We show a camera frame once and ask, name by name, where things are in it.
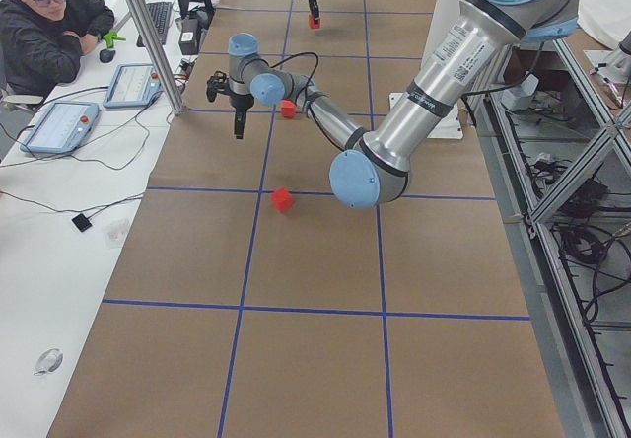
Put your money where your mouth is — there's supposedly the red block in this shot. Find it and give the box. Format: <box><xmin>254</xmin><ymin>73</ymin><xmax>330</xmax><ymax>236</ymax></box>
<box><xmin>271</xmin><ymin>187</ymin><xmax>294</xmax><ymax>213</ymax></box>
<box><xmin>309</xmin><ymin>15</ymin><xmax>320</xmax><ymax>30</ymax></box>
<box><xmin>280</xmin><ymin>100</ymin><xmax>298</xmax><ymax>119</ymax></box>

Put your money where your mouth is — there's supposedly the black box with label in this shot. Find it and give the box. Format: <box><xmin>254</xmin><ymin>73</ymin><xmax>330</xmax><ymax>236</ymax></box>
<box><xmin>178</xmin><ymin>18</ymin><xmax>200</xmax><ymax>55</ymax></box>

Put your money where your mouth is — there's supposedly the far teach pendant tablet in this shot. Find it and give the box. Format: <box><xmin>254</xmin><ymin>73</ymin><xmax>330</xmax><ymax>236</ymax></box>
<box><xmin>103</xmin><ymin>63</ymin><xmax>161</xmax><ymax>110</ymax></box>

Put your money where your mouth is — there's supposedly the teach pendant tablet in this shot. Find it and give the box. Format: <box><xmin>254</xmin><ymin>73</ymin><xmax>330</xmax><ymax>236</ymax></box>
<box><xmin>20</xmin><ymin>101</ymin><xmax>101</xmax><ymax>155</ymax></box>
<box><xmin>103</xmin><ymin>63</ymin><xmax>161</xmax><ymax>110</ymax></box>

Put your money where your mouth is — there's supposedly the black keyboard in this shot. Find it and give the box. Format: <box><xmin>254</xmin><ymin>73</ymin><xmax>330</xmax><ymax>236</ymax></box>
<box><xmin>147</xmin><ymin>1</ymin><xmax>173</xmax><ymax>44</ymax></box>

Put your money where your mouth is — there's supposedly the black computer mouse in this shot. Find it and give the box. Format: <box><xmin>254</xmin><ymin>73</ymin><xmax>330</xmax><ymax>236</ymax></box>
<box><xmin>99</xmin><ymin>48</ymin><xmax>116</xmax><ymax>63</ymax></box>

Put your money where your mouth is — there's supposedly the green plastic clamp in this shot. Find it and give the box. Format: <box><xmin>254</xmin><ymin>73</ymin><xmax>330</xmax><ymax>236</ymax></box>
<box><xmin>103</xmin><ymin>30</ymin><xmax>126</xmax><ymax>49</ymax></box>

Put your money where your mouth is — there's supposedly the near teach pendant tablet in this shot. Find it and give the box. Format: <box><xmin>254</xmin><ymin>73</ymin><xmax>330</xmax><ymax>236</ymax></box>
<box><xmin>20</xmin><ymin>101</ymin><xmax>101</xmax><ymax>155</ymax></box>

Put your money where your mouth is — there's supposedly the small black square pad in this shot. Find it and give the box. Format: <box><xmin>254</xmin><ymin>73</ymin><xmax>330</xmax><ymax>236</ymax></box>
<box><xmin>71</xmin><ymin>213</ymin><xmax>93</xmax><ymax>233</ymax></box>

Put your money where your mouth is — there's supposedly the person in black jacket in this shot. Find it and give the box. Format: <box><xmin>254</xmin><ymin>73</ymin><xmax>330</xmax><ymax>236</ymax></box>
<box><xmin>1</xmin><ymin>0</ymin><xmax>114</xmax><ymax>98</ymax></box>

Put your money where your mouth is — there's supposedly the clear tape roll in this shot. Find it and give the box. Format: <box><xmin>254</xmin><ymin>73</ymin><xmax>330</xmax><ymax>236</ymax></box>
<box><xmin>34</xmin><ymin>348</ymin><xmax>64</xmax><ymax>376</ymax></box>

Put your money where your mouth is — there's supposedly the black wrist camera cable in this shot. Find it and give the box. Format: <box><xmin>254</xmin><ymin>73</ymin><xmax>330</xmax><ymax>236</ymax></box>
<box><xmin>211</xmin><ymin>51</ymin><xmax>321</xmax><ymax>113</ymax></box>

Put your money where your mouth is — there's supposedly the aluminium frame post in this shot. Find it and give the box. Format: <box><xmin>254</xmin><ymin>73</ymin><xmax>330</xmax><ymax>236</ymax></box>
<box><xmin>125</xmin><ymin>0</ymin><xmax>184</xmax><ymax>116</ymax></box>

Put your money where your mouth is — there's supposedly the white pedestal column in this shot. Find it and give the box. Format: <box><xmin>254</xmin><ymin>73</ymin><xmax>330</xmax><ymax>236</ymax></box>
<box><xmin>387</xmin><ymin>0</ymin><xmax>467</xmax><ymax>140</ymax></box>

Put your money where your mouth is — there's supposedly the aluminium side frame rack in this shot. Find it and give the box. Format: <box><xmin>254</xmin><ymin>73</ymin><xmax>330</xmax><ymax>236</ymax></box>
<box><xmin>465</xmin><ymin>31</ymin><xmax>630</xmax><ymax>437</ymax></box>

